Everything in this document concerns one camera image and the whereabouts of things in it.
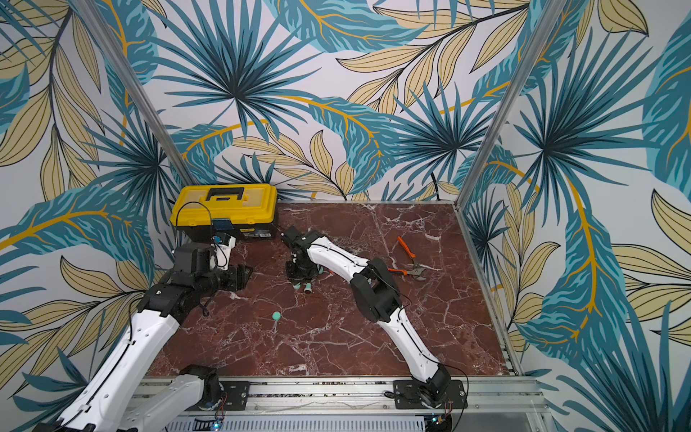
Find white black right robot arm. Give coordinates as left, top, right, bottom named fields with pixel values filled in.
left=280, top=227, right=452, bottom=408

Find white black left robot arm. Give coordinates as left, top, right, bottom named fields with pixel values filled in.
left=34, top=243, right=253, bottom=431

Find yellow black toolbox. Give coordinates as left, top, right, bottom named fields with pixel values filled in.
left=170, top=184, right=278, bottom=242

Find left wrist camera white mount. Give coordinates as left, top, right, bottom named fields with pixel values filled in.
left=212, top=232, right=236, bottom=270

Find orange handled pliers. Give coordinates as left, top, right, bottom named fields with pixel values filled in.
left=388, top=236, right=426, bottom=281

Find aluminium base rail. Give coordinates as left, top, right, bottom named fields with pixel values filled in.
left=164, top=376, right=554, bottom=431

